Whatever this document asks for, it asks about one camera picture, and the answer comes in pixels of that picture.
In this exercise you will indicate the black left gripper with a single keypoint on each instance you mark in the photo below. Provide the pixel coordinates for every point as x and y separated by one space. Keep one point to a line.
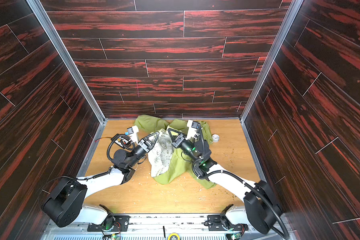
144 145

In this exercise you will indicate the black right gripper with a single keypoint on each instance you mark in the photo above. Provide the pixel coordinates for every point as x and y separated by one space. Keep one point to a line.
177 142

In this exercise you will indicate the green Snoopy zip jacket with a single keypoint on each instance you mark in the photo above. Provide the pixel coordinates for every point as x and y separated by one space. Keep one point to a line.
167 162

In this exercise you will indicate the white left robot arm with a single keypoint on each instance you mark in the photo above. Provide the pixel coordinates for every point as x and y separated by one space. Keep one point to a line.
65 203

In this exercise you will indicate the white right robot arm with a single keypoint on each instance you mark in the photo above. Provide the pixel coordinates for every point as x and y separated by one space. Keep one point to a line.
261 208

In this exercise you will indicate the white sticker tape roll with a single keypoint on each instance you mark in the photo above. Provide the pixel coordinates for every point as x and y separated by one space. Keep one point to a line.
216 138

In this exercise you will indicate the yellow tape measure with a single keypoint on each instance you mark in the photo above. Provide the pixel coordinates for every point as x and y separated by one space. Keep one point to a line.
173 236

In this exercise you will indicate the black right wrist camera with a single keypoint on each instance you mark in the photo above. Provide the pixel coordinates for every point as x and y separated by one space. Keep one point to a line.
194 129

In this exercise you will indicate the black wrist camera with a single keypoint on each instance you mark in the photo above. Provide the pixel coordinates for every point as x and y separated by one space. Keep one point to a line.
194 129
133 133

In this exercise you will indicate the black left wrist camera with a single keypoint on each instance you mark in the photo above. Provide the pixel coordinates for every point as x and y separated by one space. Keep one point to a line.
133 133

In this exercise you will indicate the black battery pack with wires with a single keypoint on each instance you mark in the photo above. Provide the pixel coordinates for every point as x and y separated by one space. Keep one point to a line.
122 140

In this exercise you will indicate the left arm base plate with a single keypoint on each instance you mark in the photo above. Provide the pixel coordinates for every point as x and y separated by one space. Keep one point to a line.
114 223

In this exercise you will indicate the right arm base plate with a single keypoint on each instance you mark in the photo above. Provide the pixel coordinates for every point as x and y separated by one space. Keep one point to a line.
221 223

